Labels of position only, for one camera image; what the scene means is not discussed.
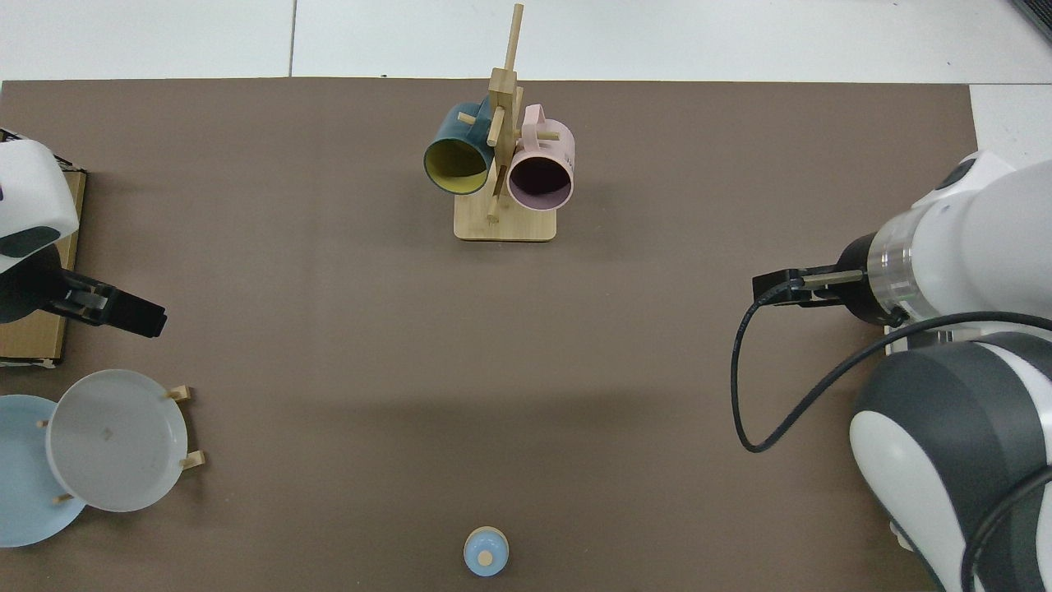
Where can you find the grey plate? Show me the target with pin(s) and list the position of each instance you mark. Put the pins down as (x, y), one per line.
(115, 440)

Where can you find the wooden plate rack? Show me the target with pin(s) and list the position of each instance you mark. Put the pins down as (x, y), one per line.
(179, 393)

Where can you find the light blue plate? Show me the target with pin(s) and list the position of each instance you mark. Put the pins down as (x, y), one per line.
(25, 477)

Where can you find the brown table cloth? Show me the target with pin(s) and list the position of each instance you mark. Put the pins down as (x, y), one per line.
(329, 329)

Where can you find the pink mug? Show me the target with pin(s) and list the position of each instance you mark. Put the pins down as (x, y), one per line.
(552, 146)

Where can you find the dark grey device corner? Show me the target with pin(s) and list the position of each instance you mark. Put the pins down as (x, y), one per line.
(1040, 12)

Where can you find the wooden cup stand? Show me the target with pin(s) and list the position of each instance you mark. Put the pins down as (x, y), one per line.
(503, 224)

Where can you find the dark teal mug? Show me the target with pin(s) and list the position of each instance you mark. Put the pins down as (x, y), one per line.
(456, 136)

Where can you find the small blue round thing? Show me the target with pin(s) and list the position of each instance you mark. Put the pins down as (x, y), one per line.
(486, 552)

